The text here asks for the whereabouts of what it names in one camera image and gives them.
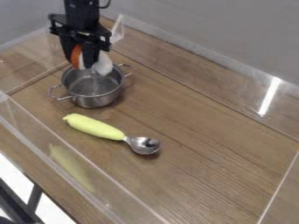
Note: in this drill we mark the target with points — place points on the black metal table frame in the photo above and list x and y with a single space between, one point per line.
20 213

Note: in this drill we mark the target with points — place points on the red and white toy mushroom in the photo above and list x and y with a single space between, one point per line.
103 65

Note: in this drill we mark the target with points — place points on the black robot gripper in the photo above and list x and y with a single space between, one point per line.
78 27

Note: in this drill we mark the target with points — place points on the silver metal pot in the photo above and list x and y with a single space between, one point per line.
87 88

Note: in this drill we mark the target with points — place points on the spoon with yellow handle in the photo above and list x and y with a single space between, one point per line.
142 145

